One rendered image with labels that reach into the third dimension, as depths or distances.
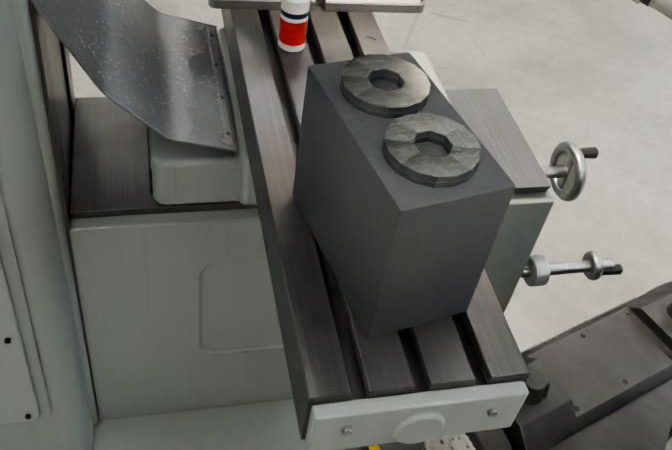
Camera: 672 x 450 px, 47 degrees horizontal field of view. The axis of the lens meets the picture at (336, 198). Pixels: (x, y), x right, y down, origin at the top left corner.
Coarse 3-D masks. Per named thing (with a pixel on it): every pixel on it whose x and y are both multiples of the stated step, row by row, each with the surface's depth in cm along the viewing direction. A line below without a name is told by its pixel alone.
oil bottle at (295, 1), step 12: (288, 0) 108; (300, 0) 108; (288, 12) 109; (300, 12) 109; (288, 24) 110; (300, 24) 110; (288, 36) 112; (300, 36) 112; (288, 48) 113; (300, 48) 114
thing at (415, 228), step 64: (320, 64) 80; (384, 64) 79; (320, 128) 79; (384, 128) 73; (448, 128) 72; (320, 192) 83; (384, 192) 68; (448, 192) 68; (512, 192) 70; (384, 256) 70; (448, 256) 73; (384, 320) 77
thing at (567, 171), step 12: (564, 144) 148; (552, 156) 153; (564, 156) 150; (576, 156) 145; (588, 156) 146; (552, 168) 148; (564, 168) 148; (576, 168) 144; (552, 180) 153; (564, 180) 150; (576, 180) 145; (564, 192) 150; (576, 192) 146
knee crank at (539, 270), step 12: (588, 252) 149; (528, 264) 146; (540, 264) 144; (552, 264) 146; (564, 264) 147; (576, 264) 147; (588, 264) 148; (600, 264) 146; (612, 264) 149; (528, 276) 145; (540, 276) 144; (588, 276) 149; (600, 276) 147
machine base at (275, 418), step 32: (160, 416) 153; (192, 416) 154; (224, 416) 155; (256, 416) 156; (288, 416) 157; (96, 448) 147; (128, 448) 148; (160, 448) 148; (192, 448) 149; (224, 448) 150; (256, 448) 151; (288, 448) 152; (352, 448) 155
